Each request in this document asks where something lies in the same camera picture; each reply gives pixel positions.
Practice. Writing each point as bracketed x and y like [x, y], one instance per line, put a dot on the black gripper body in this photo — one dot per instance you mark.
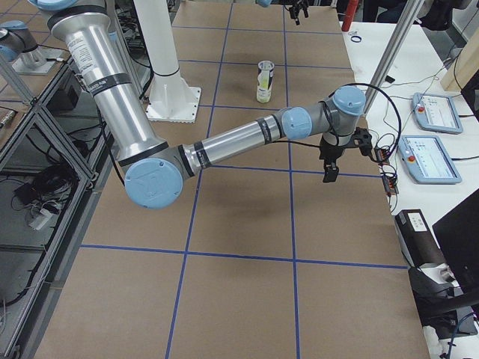
[331, 152]
[298, 9]

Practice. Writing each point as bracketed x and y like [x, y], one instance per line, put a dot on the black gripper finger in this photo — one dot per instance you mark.
[331, 171]

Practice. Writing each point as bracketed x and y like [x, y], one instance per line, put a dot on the neighbour robot arm base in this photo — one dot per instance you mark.
[19, 48]

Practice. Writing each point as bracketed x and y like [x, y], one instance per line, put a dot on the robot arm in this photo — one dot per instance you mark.
[267, 3]
[154, 171]

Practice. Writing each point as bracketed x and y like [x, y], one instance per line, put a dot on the red cylinder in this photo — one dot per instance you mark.
[349, 15]

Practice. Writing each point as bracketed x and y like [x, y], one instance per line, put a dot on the orange black connector strip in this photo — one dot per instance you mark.
[387, 171]

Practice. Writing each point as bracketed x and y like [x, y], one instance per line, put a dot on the blue tape roll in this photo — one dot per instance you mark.
[356, 39]

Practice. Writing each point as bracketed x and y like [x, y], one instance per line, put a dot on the lower teach pendant tablet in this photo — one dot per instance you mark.
[427, 160]

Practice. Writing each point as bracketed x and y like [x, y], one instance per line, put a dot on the teach pendant tablet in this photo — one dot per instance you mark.
[436, 113]
[427, 160]

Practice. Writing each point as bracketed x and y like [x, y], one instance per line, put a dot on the black box on desk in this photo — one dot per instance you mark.
[416, 240]

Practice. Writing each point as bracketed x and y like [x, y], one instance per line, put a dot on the brown paper table cover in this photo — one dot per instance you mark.
[258, 257]

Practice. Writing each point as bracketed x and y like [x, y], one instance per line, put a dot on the upper teach pendant tablet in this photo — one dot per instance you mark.
[436, 113]

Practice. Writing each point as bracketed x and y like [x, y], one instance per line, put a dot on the black monitor on stand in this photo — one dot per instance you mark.
[451, 307]

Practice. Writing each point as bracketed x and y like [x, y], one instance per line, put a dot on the aluminium frame post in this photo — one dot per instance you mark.
[399, 34]

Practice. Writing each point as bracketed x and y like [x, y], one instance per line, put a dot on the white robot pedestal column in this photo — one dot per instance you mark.
[170, 97]

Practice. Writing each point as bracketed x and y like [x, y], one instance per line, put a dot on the aluminium side frame rack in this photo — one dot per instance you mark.
[54, 159]

